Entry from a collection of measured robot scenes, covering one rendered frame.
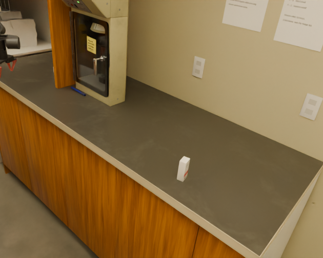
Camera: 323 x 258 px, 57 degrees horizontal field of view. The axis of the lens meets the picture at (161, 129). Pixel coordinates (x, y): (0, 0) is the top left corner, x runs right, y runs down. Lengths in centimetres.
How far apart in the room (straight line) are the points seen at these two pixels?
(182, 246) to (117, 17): 108
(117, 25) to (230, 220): 104
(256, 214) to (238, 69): 79
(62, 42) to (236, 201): 128
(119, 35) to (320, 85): 97
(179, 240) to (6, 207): 155
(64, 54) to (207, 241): 129
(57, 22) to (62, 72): 29
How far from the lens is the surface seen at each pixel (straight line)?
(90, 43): 166
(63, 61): 187
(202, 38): 170
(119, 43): 159
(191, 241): 122
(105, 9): 150
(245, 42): 158
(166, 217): 124
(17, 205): 250
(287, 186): 132
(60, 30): 182
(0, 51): 183
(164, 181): 117
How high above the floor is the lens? 170
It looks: 31 degrees down
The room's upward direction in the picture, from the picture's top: 6 degrees clockwise
